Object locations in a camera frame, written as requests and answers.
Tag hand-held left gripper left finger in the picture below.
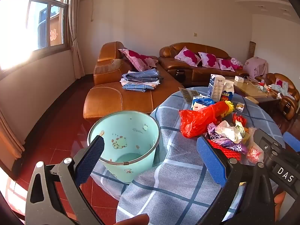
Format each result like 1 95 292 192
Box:
25 135 105 225

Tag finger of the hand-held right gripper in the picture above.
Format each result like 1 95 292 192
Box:
283 132 300 152
254 128 283 156

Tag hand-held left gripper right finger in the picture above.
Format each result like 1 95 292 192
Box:
196 136 276 225

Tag red plastic bag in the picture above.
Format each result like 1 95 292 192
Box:
179 101 229 138

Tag mint green trash bin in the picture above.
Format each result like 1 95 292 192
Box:
88 111 161 184

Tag yellow plastic bag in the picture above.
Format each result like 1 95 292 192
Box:
224 100 235 118

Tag crushed blue white carton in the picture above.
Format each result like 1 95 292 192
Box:
191 94 215 111

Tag person's right forearm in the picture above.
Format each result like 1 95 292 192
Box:
274 191 287 218

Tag red mesh bag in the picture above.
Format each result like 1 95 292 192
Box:
207 139 243 161

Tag clear bag with red bits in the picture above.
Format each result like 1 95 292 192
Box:
246 128 265 164

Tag red candy wrapper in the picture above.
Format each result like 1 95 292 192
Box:
232 113 247 127

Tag white crumpled plastic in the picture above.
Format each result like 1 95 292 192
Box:
214 121 245 143

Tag brown leather armchair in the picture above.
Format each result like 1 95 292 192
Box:
254 73 299 121

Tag glass coffee table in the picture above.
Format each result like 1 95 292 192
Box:
231 75 282 105

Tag blue checked tablecloth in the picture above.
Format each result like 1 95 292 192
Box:
90 86 286 225

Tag crumpled cloth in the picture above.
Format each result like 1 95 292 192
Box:
268 78 290 96

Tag blue orange snack box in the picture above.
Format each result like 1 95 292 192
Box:
220 79 235 102

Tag brown leather chaise sofa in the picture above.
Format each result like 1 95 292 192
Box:
83 41 184 122

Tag flat clear packet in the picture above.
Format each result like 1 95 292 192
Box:
178 87 201 104

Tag tall blue white carton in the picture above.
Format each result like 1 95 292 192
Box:
207 74 226 101

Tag pink cloth covered chair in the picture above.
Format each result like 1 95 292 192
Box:
245 57 269 78

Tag small pink floral cushion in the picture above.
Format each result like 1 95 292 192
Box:
231 57 243 70

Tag beige curtain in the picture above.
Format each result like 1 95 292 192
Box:
68 0 86 80
0 110 25 158

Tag folded blue bedsheets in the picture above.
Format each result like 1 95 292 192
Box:
120 69 160 92

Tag window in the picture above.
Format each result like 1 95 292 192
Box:
0 0 72 72

